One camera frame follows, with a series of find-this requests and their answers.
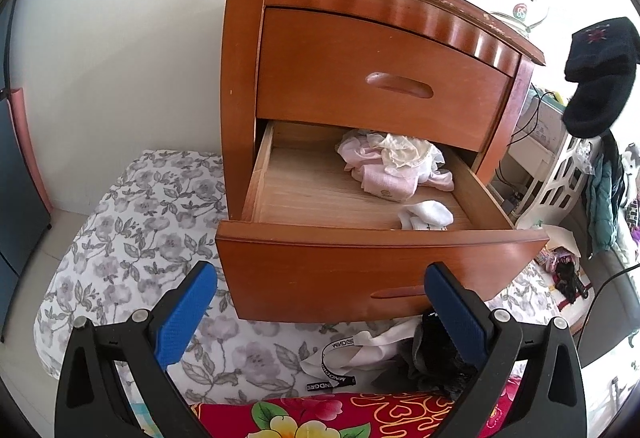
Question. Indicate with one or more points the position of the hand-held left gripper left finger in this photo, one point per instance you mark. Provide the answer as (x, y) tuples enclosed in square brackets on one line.
[(185, 318)]

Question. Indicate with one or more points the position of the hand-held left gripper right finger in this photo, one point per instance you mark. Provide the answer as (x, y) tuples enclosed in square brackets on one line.
[(457, 318)]

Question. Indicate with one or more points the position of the black lace underwear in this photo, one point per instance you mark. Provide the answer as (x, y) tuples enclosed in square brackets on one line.
[(450, 380)]

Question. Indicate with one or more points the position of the white underwear black printed waistband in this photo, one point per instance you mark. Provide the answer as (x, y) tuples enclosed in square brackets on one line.
[(370, 353)]

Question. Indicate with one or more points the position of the white cartoon sock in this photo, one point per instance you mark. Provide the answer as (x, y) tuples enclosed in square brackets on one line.
[(427, 215)]

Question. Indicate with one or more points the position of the wooden drawer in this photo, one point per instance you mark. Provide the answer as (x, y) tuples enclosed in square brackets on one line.
[(325, 268), (350, 57)]

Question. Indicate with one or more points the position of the pink and cream clothes pile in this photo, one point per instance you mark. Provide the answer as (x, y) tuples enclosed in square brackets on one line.
[(390, 183)]

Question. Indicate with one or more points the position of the cream lace underwear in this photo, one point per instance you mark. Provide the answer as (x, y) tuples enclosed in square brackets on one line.
[(405, 150)]

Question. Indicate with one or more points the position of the black knit beanie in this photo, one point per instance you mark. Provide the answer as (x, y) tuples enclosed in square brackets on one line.
[(595, 82)]

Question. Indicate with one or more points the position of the closed wooden drawer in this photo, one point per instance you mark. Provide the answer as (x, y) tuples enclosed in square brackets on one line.
[(350, 57)]

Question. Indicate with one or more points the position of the grey floral white quilt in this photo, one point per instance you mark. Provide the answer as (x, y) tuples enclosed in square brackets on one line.
[(125, 243)]

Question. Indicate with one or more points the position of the colourful toy clutter pile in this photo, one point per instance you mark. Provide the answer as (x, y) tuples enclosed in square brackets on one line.
[(550, 260)]

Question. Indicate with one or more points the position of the black red toy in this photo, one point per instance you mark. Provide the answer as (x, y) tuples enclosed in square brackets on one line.
[(567, 280)]

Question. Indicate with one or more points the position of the white plastic bag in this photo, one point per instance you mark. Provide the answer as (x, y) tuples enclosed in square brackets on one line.
[(555, 238)]

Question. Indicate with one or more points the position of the red floral blanket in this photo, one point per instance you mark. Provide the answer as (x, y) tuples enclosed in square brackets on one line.
[(350, 418)]

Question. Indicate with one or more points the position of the teal padded jacket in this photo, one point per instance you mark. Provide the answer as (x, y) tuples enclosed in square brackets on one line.
[(602, 198)]

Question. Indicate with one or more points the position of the white lattice basket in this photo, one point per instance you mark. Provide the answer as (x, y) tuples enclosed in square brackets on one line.
[(575, 157)]

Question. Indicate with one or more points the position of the dark blue wardrobe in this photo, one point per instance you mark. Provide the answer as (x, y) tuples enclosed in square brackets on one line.
[(20, 193)]

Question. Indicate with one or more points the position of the white appliance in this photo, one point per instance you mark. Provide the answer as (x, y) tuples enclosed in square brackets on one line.
[(545, 127)]

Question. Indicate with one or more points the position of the pink trim strip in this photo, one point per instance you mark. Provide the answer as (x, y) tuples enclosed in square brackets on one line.
[(30, 142)]

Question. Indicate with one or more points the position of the wooden nightstand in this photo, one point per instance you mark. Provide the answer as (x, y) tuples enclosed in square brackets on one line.
[(240, 67)]

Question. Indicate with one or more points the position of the glass bowl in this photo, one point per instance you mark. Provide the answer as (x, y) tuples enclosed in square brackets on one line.
[(522, 12)]

